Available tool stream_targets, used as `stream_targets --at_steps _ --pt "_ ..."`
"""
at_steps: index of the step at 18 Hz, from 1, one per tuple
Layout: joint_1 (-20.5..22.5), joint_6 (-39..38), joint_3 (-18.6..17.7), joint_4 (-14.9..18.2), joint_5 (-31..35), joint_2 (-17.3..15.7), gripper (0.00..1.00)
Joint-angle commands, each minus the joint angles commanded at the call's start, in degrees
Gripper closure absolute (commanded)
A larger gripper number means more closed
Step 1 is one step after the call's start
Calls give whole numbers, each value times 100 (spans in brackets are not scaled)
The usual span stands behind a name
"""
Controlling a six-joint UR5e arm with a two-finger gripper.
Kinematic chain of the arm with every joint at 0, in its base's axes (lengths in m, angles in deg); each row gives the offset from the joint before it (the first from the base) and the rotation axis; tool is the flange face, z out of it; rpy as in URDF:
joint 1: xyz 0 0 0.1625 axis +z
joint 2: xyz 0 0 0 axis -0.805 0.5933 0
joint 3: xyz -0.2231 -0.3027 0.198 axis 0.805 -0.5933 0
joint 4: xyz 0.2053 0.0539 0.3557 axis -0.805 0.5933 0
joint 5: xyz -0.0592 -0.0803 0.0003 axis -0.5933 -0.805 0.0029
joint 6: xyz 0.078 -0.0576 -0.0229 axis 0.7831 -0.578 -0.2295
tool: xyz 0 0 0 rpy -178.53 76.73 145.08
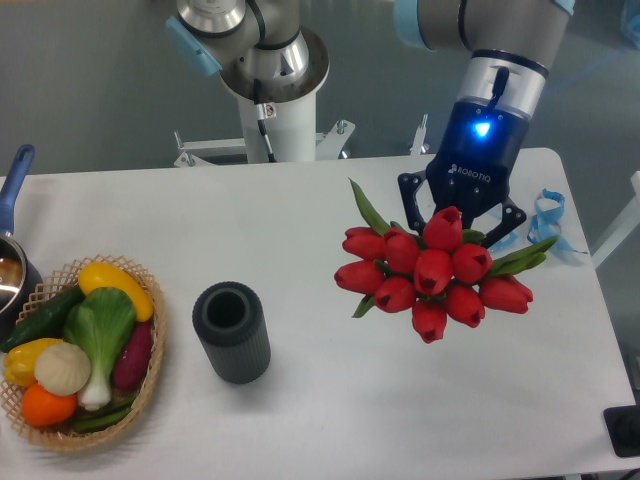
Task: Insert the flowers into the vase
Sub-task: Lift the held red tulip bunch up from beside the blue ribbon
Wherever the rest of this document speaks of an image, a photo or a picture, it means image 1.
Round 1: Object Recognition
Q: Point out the orange fruit toy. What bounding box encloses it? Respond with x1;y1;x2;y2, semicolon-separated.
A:
21;384;77;427

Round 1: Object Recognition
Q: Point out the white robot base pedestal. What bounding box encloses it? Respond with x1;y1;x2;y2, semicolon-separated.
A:
237;93;316;164

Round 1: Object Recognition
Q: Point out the woven wicker basket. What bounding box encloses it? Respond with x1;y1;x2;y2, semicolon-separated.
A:
1;254;167;452

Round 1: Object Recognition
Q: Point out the blue ribbon strip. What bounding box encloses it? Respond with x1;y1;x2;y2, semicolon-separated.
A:
489;188;589;257

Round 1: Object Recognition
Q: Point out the green bok choy toy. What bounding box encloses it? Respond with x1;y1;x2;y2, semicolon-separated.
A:
63;287;136;411

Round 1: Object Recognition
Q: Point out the red tulip bouquet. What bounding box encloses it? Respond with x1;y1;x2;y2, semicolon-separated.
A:
334;183;559;344

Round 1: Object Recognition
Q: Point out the green cucumber toy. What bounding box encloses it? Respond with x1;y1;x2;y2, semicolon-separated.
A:
1;285;85;353

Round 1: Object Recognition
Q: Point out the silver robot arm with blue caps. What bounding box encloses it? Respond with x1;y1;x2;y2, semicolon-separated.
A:
165;1;574;246

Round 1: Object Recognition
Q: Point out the black device at table edge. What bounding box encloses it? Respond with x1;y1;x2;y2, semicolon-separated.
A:
603;405;640;458

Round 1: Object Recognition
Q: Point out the purple sweet potato toy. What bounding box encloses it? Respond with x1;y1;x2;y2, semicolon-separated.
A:
112;322;153;390

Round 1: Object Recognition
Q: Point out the white garlic bun toy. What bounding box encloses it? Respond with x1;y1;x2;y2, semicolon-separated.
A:
34;342;91;396

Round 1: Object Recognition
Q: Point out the dark grey ribbed vase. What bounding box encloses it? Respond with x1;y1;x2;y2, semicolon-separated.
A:
192;281;271;384

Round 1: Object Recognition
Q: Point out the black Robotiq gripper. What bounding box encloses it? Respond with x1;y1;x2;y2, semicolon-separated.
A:
397;101;529;249

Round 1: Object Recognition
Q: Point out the blue handled saucepan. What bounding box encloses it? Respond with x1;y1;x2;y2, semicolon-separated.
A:
1;144;42;341

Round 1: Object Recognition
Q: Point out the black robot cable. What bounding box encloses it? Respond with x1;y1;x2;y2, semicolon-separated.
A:
251;78;278;164

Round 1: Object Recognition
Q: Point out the yellow bell pepper toy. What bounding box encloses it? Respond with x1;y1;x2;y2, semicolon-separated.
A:
3;338;63;387

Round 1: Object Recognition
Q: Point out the green bean pods toy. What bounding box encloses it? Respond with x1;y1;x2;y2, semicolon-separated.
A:
71;396;134;434

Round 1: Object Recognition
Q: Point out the yellow squash toy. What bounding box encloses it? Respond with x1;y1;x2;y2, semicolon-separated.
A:
77;261;155;323

